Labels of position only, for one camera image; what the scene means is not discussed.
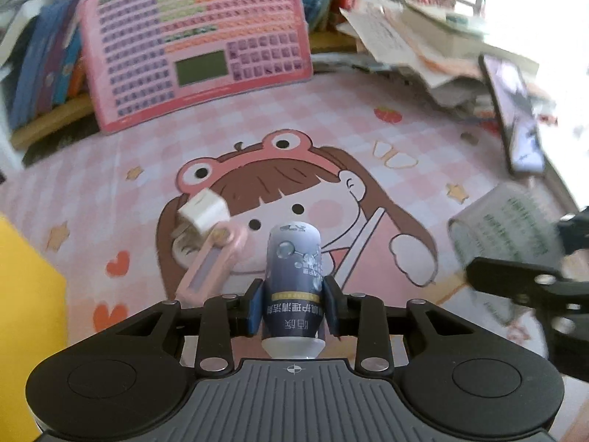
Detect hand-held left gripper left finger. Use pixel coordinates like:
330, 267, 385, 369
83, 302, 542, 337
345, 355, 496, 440
117, 278, 264, 376

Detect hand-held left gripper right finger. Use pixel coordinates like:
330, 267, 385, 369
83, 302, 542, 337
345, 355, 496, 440
324, 276, 475, 375

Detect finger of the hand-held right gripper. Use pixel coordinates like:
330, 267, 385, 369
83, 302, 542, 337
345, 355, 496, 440
554, 208, 589, 255
465, 257, 589, 320

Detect dark blue white bottle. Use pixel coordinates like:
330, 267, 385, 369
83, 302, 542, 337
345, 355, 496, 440
261, 222, 328, 361

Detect clear glass with green print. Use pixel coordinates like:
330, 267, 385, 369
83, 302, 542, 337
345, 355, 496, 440
447, 182, 566, 281

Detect cardboard box with yellow flap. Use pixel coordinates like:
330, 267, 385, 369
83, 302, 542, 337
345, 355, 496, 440
0, 214, 67, 442

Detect pink utility knife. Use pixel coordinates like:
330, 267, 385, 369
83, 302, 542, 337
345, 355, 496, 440
175, 221, 248, 305

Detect white cube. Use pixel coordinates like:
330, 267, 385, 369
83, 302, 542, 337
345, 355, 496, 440
179, 189, 231, 232

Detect black smartphone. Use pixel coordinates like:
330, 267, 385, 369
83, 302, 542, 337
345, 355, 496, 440
479, 54, 547, 176

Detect pink checkered cartoon desk mat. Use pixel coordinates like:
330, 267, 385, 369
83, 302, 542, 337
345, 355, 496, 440
0, 67, 576, 378

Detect pile of papers and booklets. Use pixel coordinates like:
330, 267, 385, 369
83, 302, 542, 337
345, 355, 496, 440
338, 0, 558, 123

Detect pink learning tablet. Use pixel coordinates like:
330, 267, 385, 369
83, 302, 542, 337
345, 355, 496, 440
77, 0, 314, 135

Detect orange book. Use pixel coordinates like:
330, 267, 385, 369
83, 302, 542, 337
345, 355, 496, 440
69, 50, 89, 98

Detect blue illustrated book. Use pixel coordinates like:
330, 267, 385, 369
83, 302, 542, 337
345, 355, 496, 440
54, 43, 82, 104

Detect purple book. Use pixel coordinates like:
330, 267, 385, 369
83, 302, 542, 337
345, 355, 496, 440
40, 39, 71, 112

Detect white shelf frame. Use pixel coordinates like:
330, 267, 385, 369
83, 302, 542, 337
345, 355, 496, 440
0, 62, 25, 179

